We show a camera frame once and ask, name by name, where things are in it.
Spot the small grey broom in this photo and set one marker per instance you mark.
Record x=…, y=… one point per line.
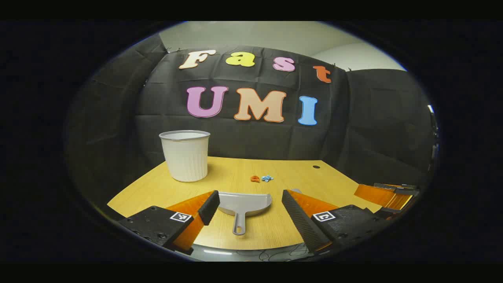
x=297, y=191

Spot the black backdrop cloth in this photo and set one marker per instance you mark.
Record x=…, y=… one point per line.
x=353, y=118

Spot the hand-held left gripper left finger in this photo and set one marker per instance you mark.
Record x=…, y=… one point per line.
x=208, y=206

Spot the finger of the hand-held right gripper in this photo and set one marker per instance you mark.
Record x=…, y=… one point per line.
x=383, y=196
x=393, y=185

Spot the white garbage bin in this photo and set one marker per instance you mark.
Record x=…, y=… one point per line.
x=184, y=161

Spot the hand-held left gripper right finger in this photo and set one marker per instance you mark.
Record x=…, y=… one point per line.
x=300, y=220

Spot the wooden desktop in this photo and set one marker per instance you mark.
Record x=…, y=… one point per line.
x=228, y=173

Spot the orange paper trash scrap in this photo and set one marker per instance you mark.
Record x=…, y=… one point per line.
x=255, y=179

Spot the blue paper trash scrap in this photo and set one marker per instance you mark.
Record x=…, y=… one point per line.
x=267, y=178

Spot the grey dustpan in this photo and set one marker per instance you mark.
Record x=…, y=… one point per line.
x=243, y=202

